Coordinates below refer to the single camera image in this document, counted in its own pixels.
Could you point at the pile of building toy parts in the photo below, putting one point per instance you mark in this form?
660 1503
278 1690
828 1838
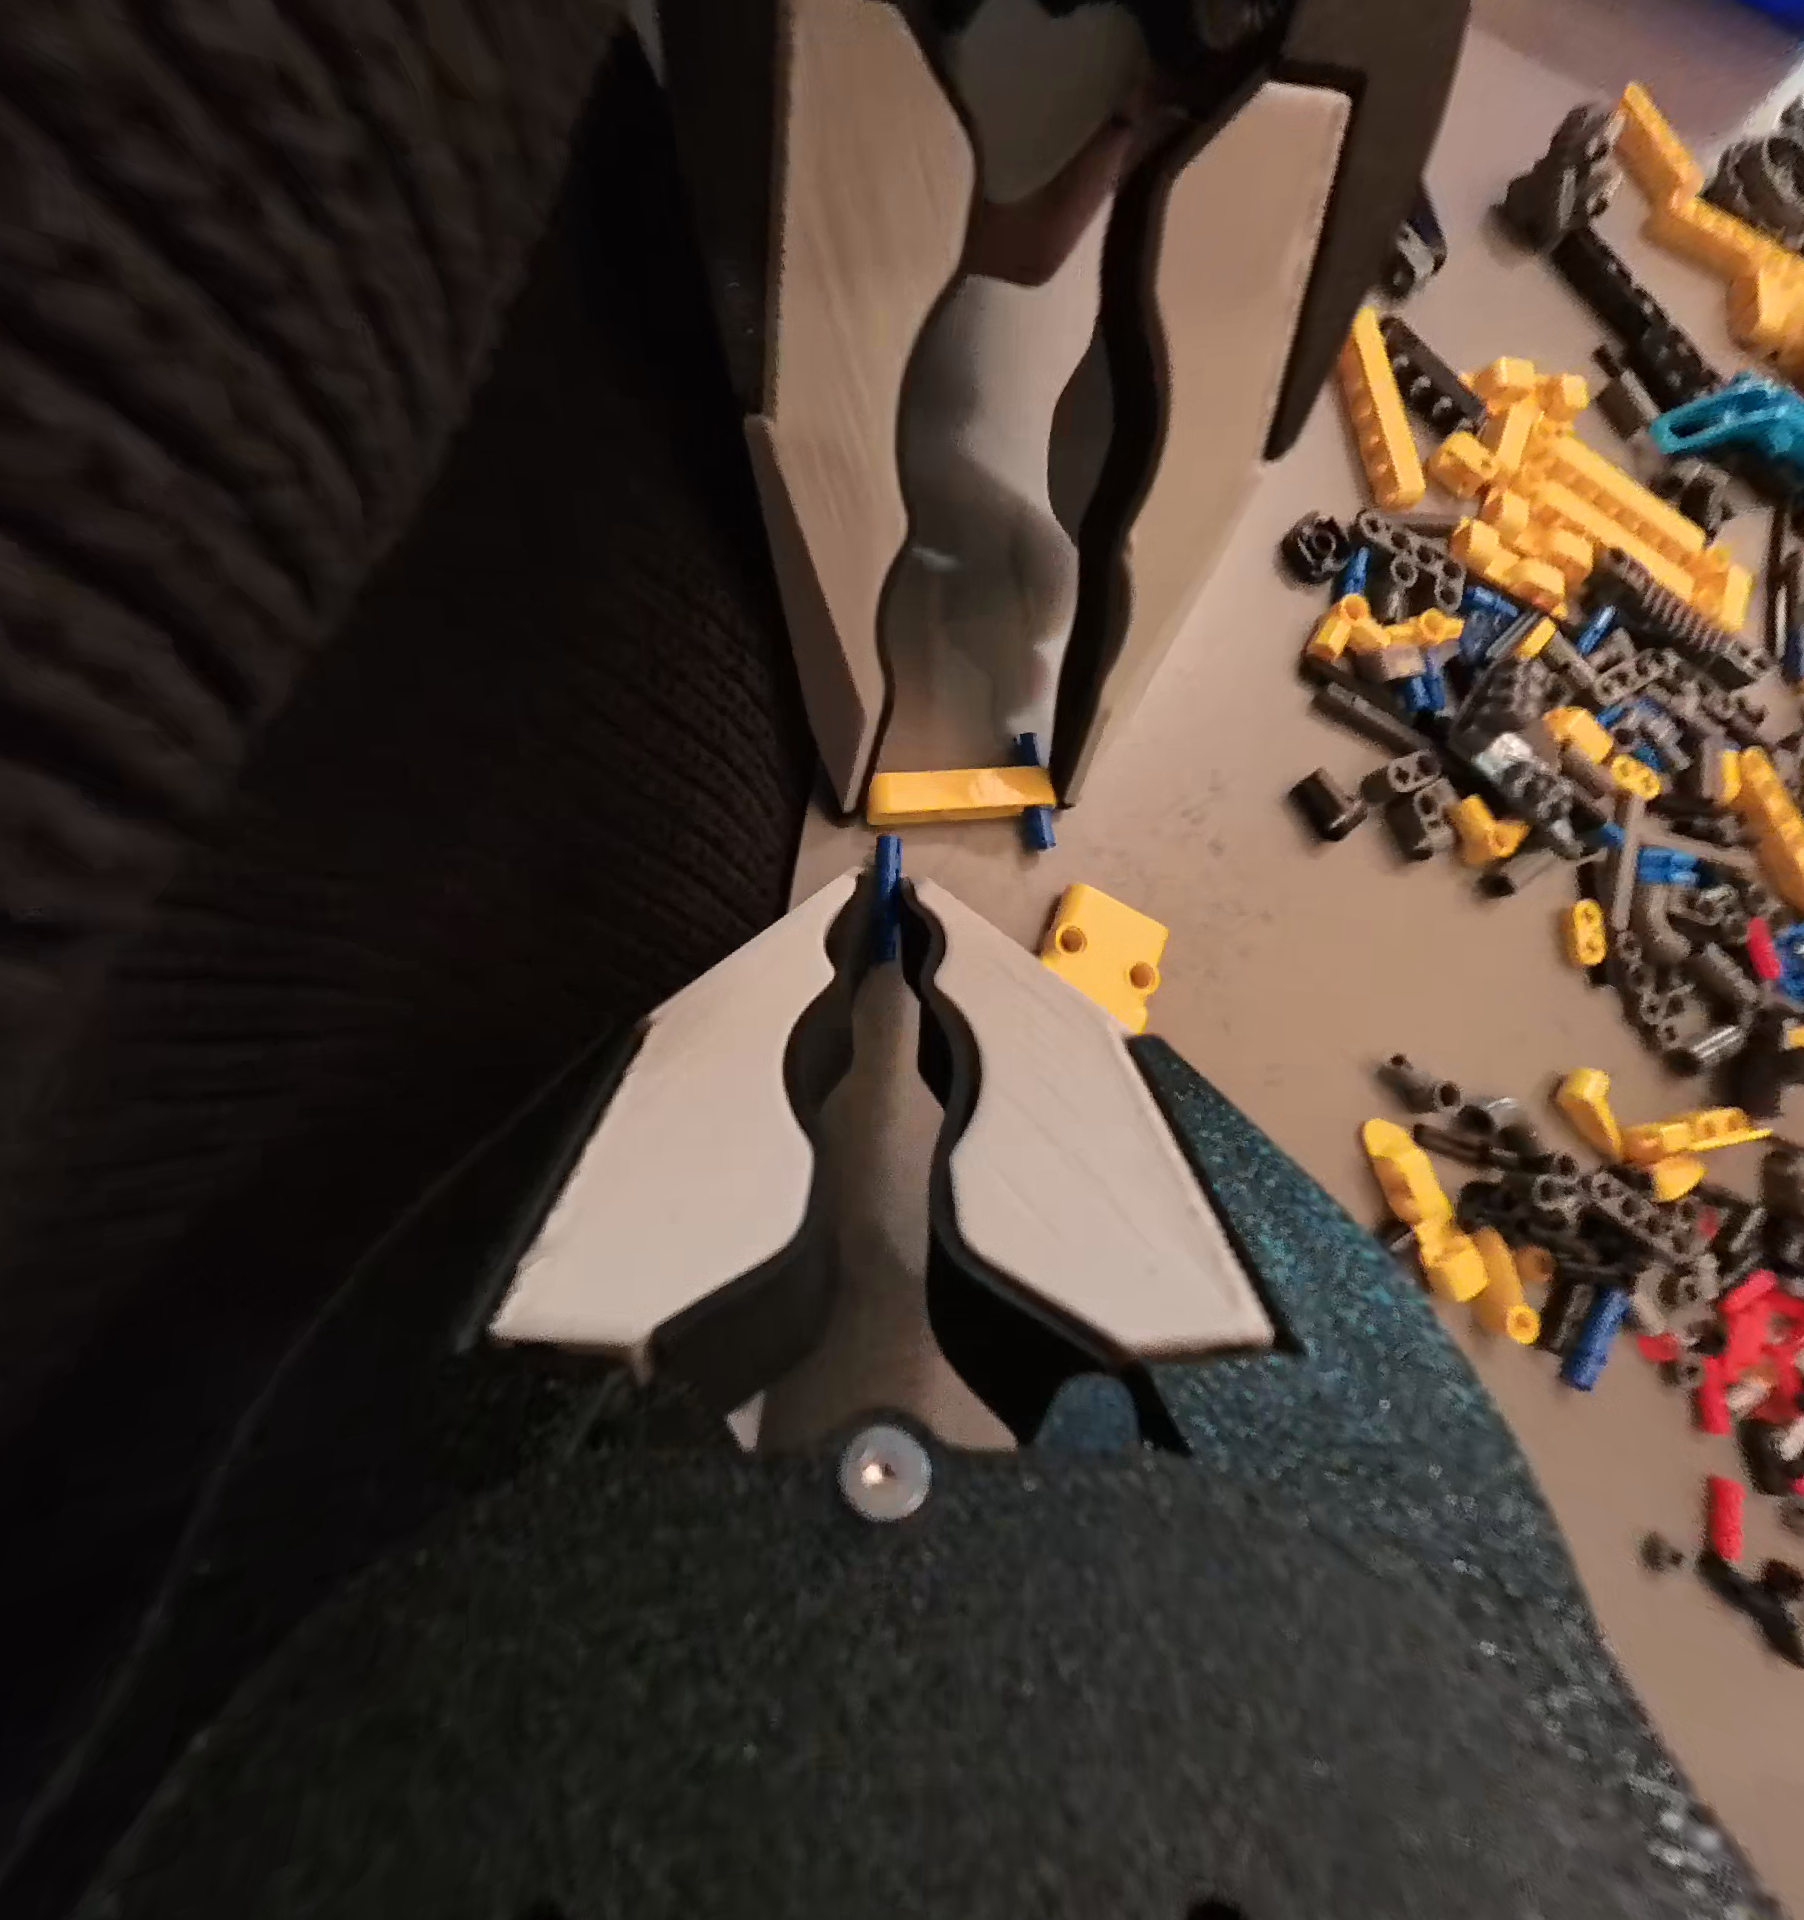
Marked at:
1578 511

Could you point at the yellow rectangular panel piece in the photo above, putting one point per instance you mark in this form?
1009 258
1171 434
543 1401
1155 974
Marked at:
1104 944

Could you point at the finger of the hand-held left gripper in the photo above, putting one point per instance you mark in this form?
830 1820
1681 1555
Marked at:
1218 376
842 301

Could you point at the yellow perforated beam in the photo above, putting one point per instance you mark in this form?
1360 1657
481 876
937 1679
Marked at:
962 791

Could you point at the teal building piece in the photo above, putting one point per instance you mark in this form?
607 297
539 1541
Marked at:
1759 428

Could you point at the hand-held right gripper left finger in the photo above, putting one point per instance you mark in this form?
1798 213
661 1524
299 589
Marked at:
678 1185

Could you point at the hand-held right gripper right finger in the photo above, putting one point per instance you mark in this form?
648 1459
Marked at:
1082 1185

